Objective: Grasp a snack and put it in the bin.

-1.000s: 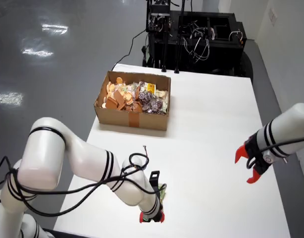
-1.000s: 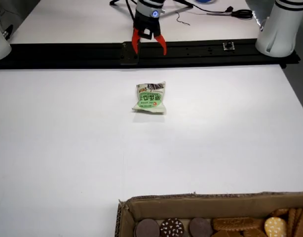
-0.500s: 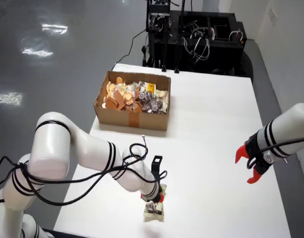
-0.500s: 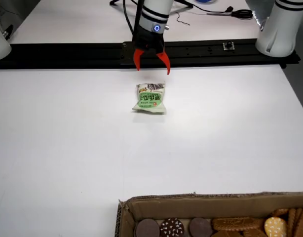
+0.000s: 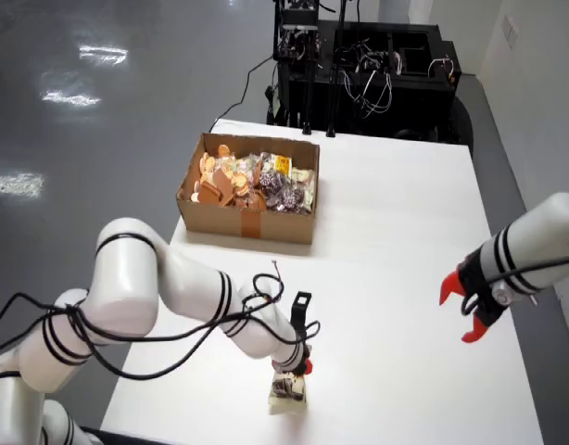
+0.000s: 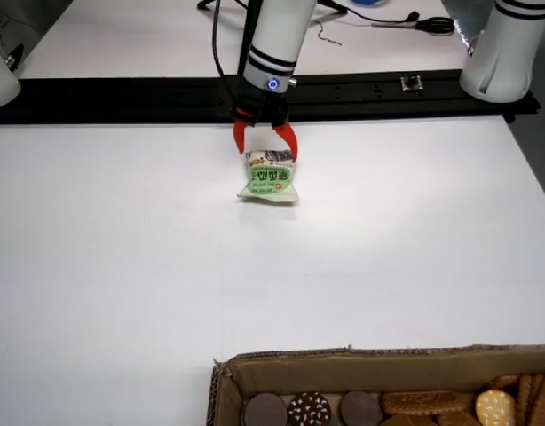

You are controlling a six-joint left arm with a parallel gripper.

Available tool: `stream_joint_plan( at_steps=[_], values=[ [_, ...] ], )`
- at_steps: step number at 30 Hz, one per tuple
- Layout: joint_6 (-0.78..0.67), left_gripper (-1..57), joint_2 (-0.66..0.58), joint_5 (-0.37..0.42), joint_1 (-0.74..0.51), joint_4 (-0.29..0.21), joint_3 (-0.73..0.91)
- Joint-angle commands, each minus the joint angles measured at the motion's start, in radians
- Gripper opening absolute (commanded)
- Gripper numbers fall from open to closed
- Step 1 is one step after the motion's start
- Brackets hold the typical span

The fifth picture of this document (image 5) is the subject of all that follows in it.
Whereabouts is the black camera device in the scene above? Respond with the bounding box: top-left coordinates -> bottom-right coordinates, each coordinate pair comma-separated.
280,0 -> 321,34

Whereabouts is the white cable bundle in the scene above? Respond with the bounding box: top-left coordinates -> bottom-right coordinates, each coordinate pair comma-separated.
343,44 -> 397,120

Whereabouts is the thin black stand pole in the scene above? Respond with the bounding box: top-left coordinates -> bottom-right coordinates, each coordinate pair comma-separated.
300,27 -> 314,136
325,0 -> 348,139

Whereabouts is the rectangular brown biscuit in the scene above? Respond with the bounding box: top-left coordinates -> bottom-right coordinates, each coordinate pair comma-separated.
210,167 -> 234,197
197,181 -> 224,206

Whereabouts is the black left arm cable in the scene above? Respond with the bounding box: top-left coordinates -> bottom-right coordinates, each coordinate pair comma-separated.
0,259 -> 322,382

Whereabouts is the brown cardboard box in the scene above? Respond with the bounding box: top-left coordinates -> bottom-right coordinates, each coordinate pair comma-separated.
174,132 -> 322,246

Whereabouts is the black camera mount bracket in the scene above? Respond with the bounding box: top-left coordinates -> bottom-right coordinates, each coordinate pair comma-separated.
290,290 -> 314,345

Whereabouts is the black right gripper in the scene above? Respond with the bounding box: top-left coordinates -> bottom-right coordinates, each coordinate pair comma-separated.
438,251 -> 513,345

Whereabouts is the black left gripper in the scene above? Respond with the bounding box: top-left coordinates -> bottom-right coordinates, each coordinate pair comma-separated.
271,341 -> 314,377

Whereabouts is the black equipment cart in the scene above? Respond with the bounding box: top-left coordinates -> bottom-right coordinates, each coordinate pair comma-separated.
265,19 -> 475,146

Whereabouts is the green white snack packet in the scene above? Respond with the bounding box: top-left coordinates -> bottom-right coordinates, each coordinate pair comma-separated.
267,370 -> 310,416

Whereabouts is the black power cable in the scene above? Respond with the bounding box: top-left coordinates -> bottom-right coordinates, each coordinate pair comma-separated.
208,56 -> 279,134

